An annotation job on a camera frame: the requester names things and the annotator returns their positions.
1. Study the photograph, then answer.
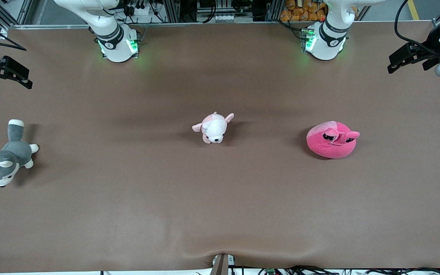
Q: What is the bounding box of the hot pink round plush toy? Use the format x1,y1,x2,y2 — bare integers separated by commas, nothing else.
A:
306,121,360,159

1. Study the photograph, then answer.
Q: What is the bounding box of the grey white husky plush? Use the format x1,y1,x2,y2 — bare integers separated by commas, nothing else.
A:
0,119,39,188

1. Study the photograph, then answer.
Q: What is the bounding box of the white power strip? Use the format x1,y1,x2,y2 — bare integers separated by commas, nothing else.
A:
125,0,156,16

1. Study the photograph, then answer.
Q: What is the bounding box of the pale pink plush dog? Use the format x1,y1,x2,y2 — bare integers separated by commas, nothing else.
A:
192,112,235,144

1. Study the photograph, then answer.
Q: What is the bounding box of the brown table cover cloth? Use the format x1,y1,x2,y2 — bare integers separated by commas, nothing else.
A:
0,21,440,273

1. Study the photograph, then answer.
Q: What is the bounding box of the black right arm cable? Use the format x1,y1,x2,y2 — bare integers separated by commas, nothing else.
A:
0,15,27,52

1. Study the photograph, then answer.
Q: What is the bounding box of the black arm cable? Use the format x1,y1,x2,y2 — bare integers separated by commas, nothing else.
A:
0,15,27,52
394,0,440,51

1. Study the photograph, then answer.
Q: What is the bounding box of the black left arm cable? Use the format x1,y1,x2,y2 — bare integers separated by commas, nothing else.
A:
394,0,440,51

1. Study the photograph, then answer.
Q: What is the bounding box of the aluminium table edge rail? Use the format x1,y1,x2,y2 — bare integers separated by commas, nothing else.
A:
8,21,309,29

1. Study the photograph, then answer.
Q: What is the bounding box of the black cable bundle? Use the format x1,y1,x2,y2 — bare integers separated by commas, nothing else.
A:
257,265,440,275

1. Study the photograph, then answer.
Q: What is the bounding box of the grey camera mount clamp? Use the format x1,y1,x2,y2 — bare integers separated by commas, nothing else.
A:
210,253,236,275

